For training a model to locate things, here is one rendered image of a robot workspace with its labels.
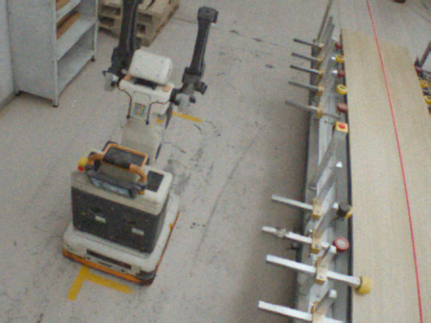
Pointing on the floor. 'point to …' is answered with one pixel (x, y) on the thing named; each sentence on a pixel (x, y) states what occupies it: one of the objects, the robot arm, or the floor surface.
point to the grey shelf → (40, 14)
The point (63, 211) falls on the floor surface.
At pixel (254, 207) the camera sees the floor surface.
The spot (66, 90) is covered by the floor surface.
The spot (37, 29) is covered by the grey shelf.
